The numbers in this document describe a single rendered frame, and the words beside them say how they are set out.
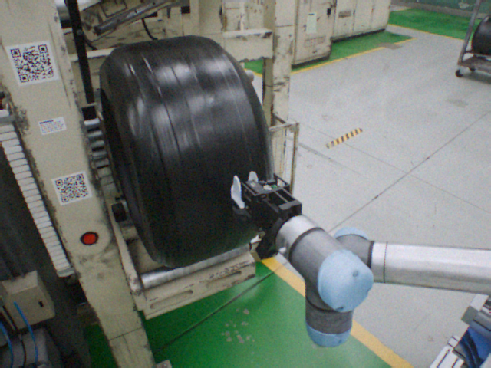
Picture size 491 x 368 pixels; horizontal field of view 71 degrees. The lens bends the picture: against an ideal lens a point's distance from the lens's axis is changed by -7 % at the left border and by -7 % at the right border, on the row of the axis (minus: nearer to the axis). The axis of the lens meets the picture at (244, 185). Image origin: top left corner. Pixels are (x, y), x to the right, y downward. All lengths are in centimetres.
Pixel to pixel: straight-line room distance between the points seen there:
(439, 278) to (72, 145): 75
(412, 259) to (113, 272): 78
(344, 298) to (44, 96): 66
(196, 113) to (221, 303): 151
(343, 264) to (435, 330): 176
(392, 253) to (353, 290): 17
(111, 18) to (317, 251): 91
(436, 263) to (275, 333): 144
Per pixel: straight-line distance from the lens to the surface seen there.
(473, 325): 153
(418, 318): 225
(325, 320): 58
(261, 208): 62
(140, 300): 104
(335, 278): 50
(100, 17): 119
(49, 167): 88
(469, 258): 66
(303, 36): 557
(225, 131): 75
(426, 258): 66
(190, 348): 197
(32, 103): 82
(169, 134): 72
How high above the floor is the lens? 170
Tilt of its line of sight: 36 degrees down
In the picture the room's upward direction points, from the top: straight up
